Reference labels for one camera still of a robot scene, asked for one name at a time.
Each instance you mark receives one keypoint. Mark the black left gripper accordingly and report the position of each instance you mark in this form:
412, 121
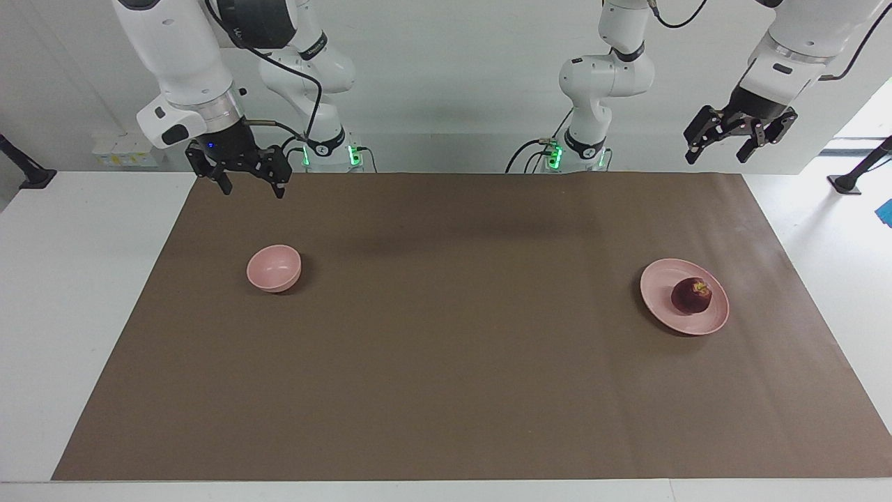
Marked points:
756, 111

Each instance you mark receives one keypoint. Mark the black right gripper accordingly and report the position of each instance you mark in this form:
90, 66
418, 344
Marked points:
233, 146

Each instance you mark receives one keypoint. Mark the dark red apple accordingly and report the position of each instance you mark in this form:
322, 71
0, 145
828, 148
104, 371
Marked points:
691, 297

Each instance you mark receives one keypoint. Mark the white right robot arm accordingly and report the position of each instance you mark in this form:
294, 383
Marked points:
174, 49

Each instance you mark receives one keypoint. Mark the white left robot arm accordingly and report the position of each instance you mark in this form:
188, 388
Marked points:
606, 77

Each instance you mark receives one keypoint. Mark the pink bowl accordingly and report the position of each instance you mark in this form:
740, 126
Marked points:
273, 268

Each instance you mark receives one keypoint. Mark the pink plate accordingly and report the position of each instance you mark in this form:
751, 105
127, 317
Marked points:
662, 289

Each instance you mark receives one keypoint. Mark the blue object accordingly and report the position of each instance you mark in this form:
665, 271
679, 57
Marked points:
886, 213

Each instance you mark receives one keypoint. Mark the brown paper mat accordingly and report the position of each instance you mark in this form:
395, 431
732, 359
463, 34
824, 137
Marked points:
446, 335

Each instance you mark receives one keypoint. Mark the white wall socket boxes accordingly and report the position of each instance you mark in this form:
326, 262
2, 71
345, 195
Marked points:
125, 150

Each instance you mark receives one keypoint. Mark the black camera stand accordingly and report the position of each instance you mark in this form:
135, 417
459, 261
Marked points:
31, 178
847, 183

